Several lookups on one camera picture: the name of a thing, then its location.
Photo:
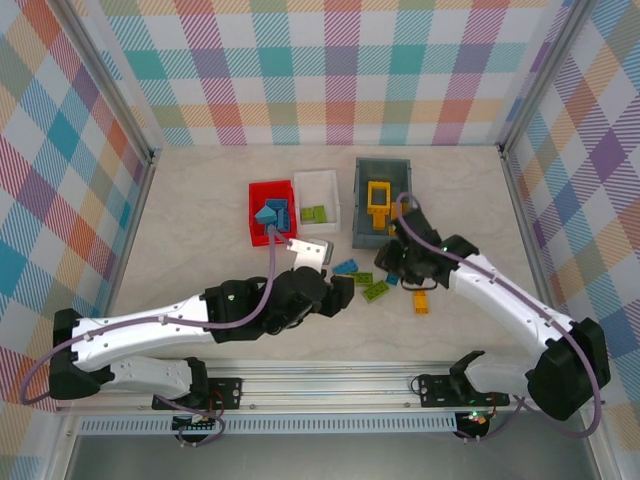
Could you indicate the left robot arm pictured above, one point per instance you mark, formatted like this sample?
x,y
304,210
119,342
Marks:
x,y
140,325

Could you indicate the yellow window frame lego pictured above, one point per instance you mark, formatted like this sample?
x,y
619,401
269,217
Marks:
x,y
371,197

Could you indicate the light blue curved lego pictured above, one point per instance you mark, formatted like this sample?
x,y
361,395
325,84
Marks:
x,y
265,215

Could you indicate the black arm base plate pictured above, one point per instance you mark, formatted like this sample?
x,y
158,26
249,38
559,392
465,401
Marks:
x,y
230,392
435,391

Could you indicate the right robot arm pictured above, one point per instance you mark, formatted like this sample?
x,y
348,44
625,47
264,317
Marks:
x,y
505,305

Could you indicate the small blue lego brick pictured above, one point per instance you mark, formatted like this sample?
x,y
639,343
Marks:
x,y
393,280

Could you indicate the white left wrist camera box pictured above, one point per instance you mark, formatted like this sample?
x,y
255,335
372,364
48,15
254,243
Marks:
x,y
307,255

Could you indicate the red plastic bin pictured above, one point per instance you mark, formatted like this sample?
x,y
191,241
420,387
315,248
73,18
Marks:
x,y
257,237

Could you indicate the aluminium frame post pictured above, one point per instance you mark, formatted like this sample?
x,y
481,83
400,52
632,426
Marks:
x,y
542,75
107,85

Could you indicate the white plastic bin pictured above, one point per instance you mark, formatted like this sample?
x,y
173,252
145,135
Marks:
x,y
317,187

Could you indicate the grey plastic bin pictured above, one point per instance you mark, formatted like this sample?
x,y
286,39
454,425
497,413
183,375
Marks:
x,y
362,225

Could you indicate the green lego brick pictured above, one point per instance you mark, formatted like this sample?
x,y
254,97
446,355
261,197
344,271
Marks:
x,y
307,214
376,291
361,278
320,214

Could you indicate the aluminium mounting rail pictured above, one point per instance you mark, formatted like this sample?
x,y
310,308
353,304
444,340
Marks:
x,y
325,387

